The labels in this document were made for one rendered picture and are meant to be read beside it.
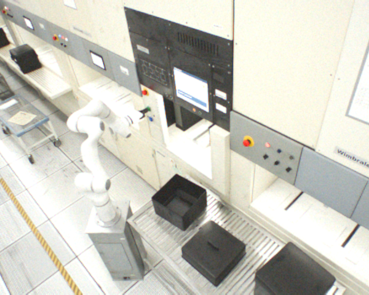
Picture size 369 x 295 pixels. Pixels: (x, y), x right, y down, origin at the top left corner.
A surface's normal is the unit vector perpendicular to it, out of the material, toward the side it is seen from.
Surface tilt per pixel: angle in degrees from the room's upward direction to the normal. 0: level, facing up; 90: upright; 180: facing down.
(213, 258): 0
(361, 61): 90
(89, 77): 90
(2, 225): 0
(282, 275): 0
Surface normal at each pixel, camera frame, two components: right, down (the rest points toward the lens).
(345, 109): -0.73, 0.52
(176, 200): -0.10, -0.72
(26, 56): 0.63, 0.43
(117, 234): -0.04, 0.69
